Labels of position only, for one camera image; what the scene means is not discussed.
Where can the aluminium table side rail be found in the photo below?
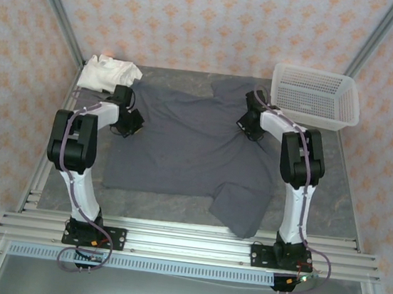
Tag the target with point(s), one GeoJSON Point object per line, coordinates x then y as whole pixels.
{"type": "Point", "coordinates": [35, 184]}
{"type": "Point", "coordinates": [342, 154]}

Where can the grey t-shirt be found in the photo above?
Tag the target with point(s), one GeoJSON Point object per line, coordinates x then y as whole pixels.
{"type": "Point", "coordinates": [189, 146]}

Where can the long aluminium base rail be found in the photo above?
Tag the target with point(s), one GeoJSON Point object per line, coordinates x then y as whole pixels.
{"type": "Point", "coordinates": [188, 243]}

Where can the white perforated plastic basket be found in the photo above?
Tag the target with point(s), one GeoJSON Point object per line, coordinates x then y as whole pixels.
{"type": "Point", "coordinates": [314, 97]}

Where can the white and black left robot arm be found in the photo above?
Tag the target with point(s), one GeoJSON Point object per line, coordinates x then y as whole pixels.
{"type": "Point", "coordinates": [71, 142]}

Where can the small circuit board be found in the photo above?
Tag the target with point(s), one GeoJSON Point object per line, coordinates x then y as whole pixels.
{"type": "Point", "coordinates": [95, 258]}
{"type": "Point", "coordinates": [306, 278]}

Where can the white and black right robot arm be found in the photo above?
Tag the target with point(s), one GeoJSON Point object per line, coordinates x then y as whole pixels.
{"type": "Point", "coordinates": [302, 160]}

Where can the aluminium corner post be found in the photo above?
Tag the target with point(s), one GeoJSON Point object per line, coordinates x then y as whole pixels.
{"type": "Point", "coordinates": [56, 4]}
{"type": "Point", "coordinates": [379, 29]}

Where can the white t-shirt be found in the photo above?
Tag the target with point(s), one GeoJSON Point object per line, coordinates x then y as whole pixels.
{"type": "Point", "coordinates": [105, 73]}

